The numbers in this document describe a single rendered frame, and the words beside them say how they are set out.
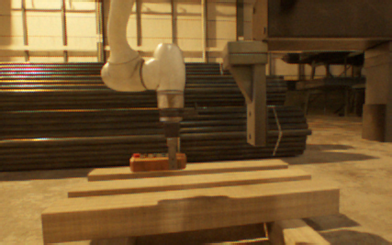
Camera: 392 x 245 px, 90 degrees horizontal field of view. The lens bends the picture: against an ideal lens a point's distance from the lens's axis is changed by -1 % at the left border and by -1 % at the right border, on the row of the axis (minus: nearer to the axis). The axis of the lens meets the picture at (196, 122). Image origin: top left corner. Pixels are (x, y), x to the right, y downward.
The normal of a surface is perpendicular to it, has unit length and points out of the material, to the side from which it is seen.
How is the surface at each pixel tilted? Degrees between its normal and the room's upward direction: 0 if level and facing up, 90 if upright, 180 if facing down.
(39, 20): 90
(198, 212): 90
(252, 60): 90
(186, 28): 90
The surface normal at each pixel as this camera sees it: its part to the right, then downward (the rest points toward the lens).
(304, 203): 0.14, 0.07
